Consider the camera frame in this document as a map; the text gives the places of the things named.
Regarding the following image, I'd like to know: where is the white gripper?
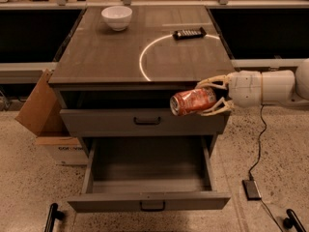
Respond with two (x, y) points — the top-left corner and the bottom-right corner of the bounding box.
(196, 71), (262, 116)

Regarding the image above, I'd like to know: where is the red coke can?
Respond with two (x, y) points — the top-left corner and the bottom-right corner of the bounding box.
(170, 87), (217, 116)

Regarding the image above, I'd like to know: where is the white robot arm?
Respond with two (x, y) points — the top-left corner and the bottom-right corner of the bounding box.
(196, 59), (309, 116)

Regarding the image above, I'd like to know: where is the grey top drawer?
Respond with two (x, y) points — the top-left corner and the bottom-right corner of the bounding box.
(60, 108), (229, 137)

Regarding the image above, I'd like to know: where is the grey drawer cabinet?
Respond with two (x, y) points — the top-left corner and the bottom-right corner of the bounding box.
(47, 5), (241, 214)

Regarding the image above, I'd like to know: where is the open grey middle drawer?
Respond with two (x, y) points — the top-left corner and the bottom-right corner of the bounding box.
(69, 135), (231, 213)

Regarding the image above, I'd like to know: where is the black power adapter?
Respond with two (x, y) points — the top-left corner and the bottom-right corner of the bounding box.
(242, 180), (262, 200)

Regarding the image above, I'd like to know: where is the white bowl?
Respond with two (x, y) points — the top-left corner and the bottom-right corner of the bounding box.
(101, 6), (132, 31)

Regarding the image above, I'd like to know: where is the brown cardboard box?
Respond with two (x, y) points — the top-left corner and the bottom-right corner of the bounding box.
(15, 70), (88, 165)

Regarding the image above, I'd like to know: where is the black power cable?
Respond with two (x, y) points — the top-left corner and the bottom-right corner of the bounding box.
(247, 104), (284, 232)

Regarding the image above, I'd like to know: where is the black right base handle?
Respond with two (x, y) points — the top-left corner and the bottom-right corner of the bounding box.
(283, 209), (307, 232)

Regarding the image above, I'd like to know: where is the black base handle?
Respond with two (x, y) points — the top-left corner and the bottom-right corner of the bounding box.
(283, 209), (307, 232)
(44, 203), (65, 232)

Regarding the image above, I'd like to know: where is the black left base handle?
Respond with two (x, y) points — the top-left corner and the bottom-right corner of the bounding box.
(44, 203), (65, 232)

